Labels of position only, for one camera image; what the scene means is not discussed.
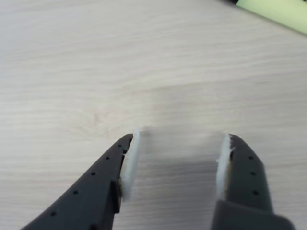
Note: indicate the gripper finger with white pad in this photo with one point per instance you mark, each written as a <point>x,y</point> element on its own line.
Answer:
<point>247,187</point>
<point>84,196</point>

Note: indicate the yellow highlighter black cap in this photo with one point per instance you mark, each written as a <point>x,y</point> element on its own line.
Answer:
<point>275,12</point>

